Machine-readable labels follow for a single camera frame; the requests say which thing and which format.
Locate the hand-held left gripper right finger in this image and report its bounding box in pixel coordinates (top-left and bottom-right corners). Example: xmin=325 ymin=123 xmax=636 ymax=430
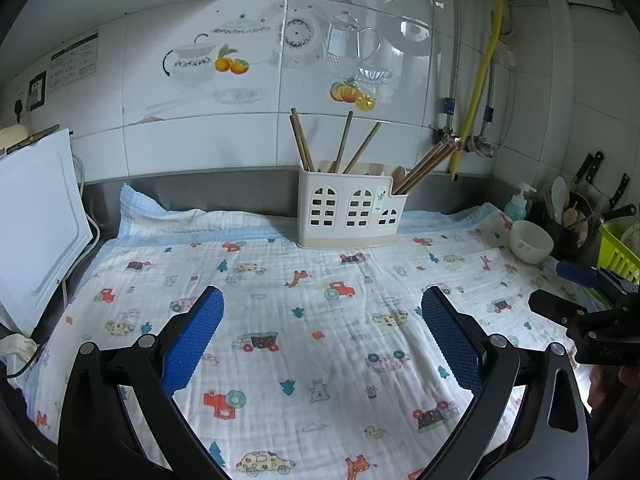
xmin=421 ymin=285 xmax=591 ymax=480

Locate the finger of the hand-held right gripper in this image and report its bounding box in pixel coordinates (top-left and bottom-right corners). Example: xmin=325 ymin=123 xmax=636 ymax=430
xmin=556 ymin=260 xmax=603 ymax=288
xmin=528 ymin=287 xmax=591 ymax=328

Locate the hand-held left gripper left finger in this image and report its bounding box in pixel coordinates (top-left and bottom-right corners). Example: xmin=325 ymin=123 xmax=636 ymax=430
xmin=57 ymin=286 xmax=226 ymax=480

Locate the white plastic utensil holder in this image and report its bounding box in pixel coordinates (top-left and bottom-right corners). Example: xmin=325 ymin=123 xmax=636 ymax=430
xmin=298 ymin=160 xmax=401 ymax=248

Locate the bunch of wooden chopsticks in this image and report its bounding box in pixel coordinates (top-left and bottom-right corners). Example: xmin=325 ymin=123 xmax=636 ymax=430
xmin=290 ymin=107 xmax=463 ymax=196

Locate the dark utensil pot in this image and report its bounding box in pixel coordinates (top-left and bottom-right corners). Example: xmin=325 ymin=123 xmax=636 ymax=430
xmin=545 ymin=192 xmax=601 ymax=256

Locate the green plastic dish rack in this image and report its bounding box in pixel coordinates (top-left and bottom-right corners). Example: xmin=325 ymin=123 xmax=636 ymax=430
xmin=597 ymin=220 xmax=640 ymax=286

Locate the white bowl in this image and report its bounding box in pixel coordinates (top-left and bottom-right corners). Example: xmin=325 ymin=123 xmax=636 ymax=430
xmin=510 ymin=220 xmax=555 ymax=265

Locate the blue soap pump bottle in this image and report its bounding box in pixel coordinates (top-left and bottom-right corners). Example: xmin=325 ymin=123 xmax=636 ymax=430
xmin=502 ymin=182 xmax=537 ymax=222

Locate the white cartoon printed cloth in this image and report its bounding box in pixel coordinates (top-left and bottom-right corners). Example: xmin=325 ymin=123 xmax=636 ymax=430
xmin=7 ymin=182 xmax=608 ymax=480

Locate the metal angle valve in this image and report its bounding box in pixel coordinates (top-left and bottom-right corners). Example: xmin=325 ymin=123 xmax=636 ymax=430
xmin=470 ymin=135 xmax=497 ymax=158

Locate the white microwave oven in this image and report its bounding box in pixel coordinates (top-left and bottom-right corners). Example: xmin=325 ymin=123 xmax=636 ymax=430
xmin=0 ymin=127 xmax=96 ymax=336

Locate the black handled knife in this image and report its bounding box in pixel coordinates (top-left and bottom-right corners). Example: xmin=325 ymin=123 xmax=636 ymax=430
xmin=574 ymin=151 xmax=605 ymax=183
xmin=607 ymin=174 xmax=631 ymax=208

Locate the braided metal hose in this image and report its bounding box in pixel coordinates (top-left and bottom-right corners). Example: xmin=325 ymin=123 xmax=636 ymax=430
xmin=480 ymin=57 xmax=496 ymax=141
xmin=442 ymin=0 xmax=463 ymax=136

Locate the yellow gas hose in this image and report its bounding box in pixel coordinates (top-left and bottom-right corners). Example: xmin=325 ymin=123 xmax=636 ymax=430
xmin=450 ymin=0 xmax=506 ymax=181

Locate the black wall switch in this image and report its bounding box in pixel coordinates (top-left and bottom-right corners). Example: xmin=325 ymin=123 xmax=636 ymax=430
xmin=27 ymin=71 xmax=47 ymax=111

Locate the white wall notice sticker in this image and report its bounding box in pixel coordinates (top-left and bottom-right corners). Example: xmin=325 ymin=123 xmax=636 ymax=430
xmin=47 ymin=32 xmax=99 ymax=93

